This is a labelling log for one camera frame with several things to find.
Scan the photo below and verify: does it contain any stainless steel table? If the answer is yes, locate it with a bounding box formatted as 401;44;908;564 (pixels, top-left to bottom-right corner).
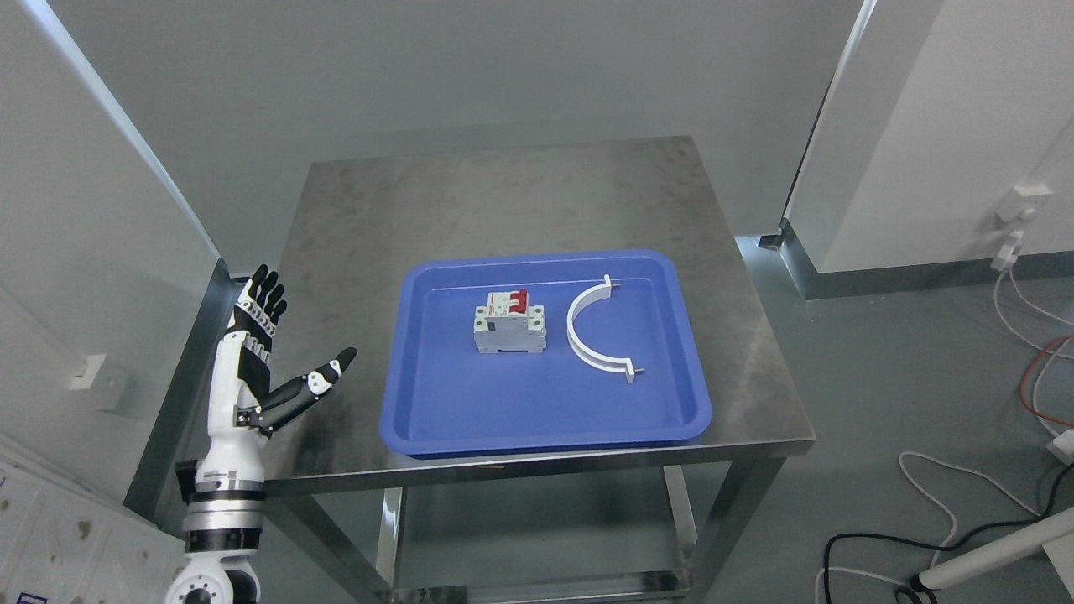
266;135;816;603

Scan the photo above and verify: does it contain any blue plastic tray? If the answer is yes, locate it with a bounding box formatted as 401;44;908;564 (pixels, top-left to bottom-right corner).
379;249;713;456

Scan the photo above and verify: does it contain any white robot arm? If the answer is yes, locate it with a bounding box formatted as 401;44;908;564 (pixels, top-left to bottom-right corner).
162;460;266;603

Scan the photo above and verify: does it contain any white wall socket plug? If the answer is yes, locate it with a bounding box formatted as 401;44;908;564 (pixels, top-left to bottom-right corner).
990;184;1054;273

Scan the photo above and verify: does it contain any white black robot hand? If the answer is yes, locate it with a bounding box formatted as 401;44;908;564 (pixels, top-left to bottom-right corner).
195;264;357;491

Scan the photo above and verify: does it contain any white stand leg with caster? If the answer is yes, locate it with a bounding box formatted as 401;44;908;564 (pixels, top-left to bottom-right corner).
896;508;1073;603

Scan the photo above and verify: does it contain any grey red circuit breaker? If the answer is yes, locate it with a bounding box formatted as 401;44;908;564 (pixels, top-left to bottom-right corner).
471;288;547;353

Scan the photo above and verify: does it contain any white curved plastic clamp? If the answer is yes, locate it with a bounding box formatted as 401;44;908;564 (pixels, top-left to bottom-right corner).
565;273;649;385

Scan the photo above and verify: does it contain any white cable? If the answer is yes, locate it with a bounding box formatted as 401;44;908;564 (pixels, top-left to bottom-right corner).
814;267;1074;604

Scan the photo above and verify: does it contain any orange cable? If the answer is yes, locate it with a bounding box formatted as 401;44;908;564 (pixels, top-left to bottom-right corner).
1019;336;1074;429

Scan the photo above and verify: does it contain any black cable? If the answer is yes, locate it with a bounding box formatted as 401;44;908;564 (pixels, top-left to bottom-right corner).
822;470;1074;604

